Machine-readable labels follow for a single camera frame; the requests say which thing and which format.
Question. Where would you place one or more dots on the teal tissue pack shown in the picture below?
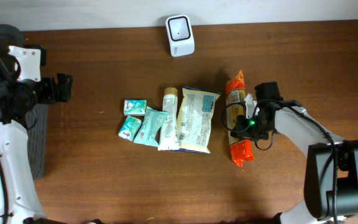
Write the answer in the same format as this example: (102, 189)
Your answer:
(130, 128)
(135, 107)

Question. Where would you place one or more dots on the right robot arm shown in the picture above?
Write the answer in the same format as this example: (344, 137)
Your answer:
(330, 192)

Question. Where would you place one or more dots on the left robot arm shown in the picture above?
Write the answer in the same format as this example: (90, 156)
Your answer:
(21, 88)

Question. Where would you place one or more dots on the white barcode scanner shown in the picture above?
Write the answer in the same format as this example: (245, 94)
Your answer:
(180, 35)

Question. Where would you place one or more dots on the grey plastic mesh basket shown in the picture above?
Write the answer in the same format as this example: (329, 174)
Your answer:
(10, 35)

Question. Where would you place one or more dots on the cream and blue snack bag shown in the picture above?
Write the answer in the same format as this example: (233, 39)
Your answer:
(194, 119)

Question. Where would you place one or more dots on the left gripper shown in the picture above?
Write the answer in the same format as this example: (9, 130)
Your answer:
(53, 96)

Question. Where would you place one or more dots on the white tube with tan cap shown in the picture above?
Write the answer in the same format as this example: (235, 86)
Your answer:
(168, 132)

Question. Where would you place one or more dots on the teal wet wipes pack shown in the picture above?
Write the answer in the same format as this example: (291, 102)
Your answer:
(152, 122)

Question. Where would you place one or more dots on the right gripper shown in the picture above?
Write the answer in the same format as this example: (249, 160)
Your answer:
(240, 130)

